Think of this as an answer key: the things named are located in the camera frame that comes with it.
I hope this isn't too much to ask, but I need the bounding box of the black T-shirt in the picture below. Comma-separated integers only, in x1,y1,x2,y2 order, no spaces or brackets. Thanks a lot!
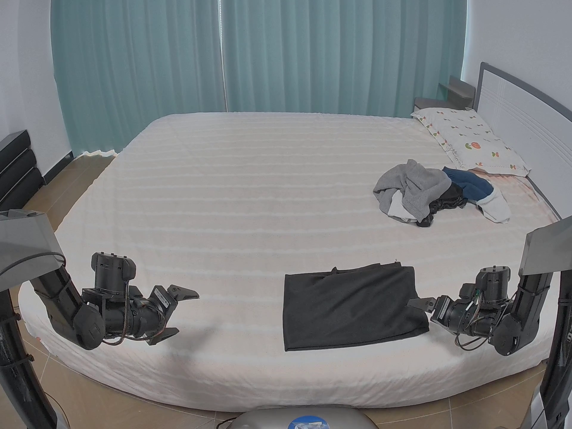
283,262,431,353

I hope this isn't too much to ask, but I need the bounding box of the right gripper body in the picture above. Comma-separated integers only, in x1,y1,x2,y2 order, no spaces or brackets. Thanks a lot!
430,295,457,330

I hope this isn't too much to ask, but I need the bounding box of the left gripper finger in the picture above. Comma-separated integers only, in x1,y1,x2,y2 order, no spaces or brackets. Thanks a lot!
166,284,200,304
147,327,180,347

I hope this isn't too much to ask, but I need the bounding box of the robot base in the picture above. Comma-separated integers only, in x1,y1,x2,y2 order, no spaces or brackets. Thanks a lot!
226,408,380,429

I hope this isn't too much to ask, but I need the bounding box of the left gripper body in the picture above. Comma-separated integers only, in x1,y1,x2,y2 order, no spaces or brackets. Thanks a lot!
134,285,178,339

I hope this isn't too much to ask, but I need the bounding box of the pile of clothes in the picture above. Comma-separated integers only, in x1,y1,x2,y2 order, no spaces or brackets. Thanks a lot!
373,159,511,229

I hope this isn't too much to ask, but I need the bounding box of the white printed pillow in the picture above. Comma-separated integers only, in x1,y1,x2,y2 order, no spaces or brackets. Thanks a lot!
410,107,532,178

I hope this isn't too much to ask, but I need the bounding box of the black chest of drawers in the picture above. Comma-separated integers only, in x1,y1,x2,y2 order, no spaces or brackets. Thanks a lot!
0,130,44,213

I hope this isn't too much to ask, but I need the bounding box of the grey bedside table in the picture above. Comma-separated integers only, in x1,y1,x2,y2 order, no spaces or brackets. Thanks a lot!
413,75,476,111

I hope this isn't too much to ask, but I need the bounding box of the bed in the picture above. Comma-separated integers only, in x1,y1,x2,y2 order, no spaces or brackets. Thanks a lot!
20,62,572,412

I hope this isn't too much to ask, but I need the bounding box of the blue-green curtain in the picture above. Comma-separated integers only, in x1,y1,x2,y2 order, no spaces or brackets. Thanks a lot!
221,0,468,118
51,0,226,157

